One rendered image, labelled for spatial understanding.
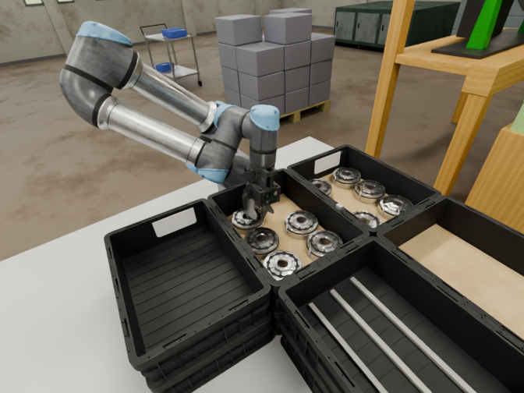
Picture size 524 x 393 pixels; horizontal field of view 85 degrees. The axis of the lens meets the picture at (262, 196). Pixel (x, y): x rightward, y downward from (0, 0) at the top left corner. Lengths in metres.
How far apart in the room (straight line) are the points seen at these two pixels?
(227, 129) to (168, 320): 0.50
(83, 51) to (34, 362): 0.80
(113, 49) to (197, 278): 0.63
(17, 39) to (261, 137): 9.98
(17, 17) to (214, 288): 10.04
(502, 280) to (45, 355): 1.20
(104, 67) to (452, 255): 1.04
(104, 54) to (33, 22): 9.63
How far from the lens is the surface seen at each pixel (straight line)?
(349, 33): 8.14
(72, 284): 1.15
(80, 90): 0.87
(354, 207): 1.01
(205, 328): 0.62
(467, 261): 0.96
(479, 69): 2.24
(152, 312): 0.80
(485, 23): 2.66
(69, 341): 1.02
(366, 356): 0.71
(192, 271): 0.84
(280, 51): 3.38
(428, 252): 0.93
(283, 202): 1.01
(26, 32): 10.51
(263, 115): 0.72
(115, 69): 0.89
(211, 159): 0.78
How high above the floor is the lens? 1.46
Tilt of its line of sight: 37 degrees down
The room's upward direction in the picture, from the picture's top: 4 degrees counter-clockwise
